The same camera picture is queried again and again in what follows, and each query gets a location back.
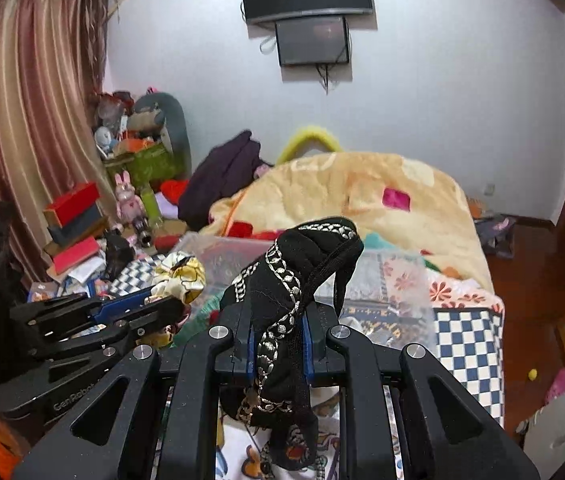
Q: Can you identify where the black embroidered garment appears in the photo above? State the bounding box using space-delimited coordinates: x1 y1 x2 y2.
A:
218 217 365 471

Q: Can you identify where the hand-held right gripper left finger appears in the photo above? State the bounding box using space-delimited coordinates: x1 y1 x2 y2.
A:
12 305 256 480

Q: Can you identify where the yellow fleece blanket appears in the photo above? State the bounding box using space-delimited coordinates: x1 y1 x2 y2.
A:
200 152 495 293

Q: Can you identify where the yellow plush ring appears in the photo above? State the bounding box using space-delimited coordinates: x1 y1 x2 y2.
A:
276 126 342 165

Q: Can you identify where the dark patterned cloth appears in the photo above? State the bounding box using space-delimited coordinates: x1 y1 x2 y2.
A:
473 214 519 258

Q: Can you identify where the black white checkered cloth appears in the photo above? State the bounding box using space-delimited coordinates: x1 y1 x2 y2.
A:
107 254 170 297

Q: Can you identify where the red heart pillow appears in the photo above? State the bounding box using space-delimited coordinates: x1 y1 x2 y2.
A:
159 178 194 207

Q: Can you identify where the clear plastic storage box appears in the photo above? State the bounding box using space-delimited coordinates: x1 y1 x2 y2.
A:
172 232 437 351

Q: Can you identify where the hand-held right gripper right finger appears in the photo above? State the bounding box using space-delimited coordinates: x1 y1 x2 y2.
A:
302 305 555 480

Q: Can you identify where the yellow floral cloth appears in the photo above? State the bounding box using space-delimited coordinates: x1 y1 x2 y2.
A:
143 254 206 348

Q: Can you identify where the pink striped curtain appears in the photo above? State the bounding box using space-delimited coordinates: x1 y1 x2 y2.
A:
0 0 118 281

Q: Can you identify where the white plastic panel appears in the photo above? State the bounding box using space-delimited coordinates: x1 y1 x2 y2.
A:
521 385 565 480

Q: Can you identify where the blue checkered sheet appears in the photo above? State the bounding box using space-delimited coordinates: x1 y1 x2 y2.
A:
432 307 507 417

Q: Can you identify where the grey plush toy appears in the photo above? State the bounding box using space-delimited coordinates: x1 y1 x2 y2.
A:
132 91 192 173

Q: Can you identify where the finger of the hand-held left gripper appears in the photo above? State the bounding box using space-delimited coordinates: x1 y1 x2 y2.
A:
27 297 190 363
10 290 158 343

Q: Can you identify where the dark grey box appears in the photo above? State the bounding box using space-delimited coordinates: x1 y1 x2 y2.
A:
46 207 109 247

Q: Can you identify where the green bag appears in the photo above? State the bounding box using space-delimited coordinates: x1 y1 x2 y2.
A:
104 141 186 188

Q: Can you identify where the dark purple garment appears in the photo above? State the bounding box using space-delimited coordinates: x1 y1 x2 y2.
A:
177 130 268 231

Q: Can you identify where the pink soft item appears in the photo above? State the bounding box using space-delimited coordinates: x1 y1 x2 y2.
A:
545 366 565 406

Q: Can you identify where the black bag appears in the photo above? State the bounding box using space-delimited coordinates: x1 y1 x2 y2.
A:
103 231 136 281

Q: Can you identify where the red flat box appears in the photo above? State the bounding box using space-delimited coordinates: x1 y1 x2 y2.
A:
51 236 102 275

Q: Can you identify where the cartoon printed sheet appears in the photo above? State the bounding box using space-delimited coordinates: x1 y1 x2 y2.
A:
215 387 350 480

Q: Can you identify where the small black wall monitor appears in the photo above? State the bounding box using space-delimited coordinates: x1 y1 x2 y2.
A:
275 16 352 67

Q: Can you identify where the pink bunny toy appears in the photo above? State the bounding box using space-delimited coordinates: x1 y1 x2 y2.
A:
114 170 149 228

